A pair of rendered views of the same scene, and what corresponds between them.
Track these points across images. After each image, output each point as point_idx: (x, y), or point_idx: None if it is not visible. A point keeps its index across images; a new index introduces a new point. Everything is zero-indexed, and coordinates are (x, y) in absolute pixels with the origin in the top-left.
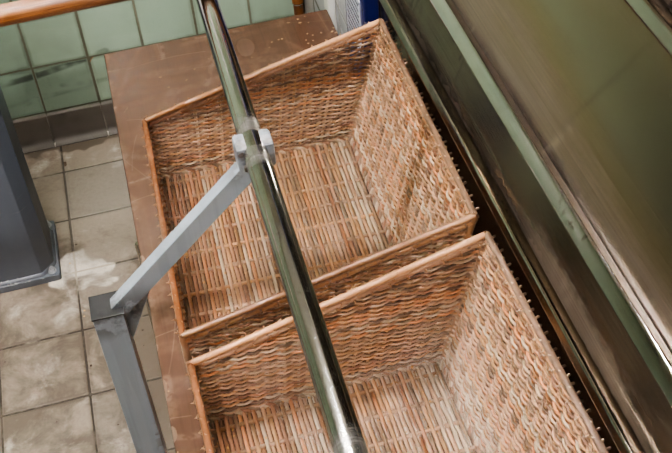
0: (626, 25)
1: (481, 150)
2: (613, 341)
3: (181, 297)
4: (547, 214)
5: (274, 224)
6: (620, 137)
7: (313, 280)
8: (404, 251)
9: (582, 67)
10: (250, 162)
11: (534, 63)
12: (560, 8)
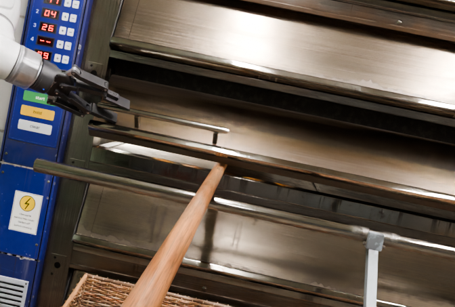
0: (430, 150)
1: (286, 278)
2: (444, 297)
3: None
4: (364, 275)
5: (450, 246)
6: None
7: None
8: None
9: (429, 168)
10: (395, 236)
11: (405, 175)
12: (394, 155)
